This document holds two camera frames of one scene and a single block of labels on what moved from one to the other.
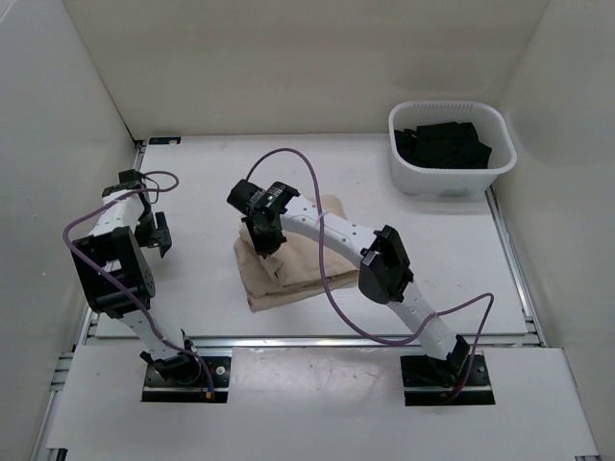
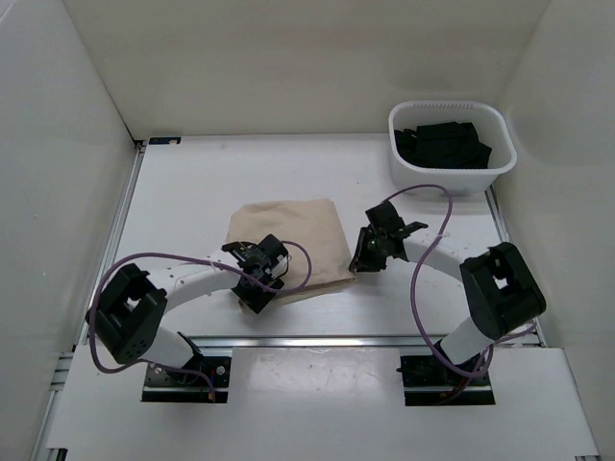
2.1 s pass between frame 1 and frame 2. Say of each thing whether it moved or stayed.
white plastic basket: stayed
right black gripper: moved
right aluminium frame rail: stayed
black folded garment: stayed
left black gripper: moved
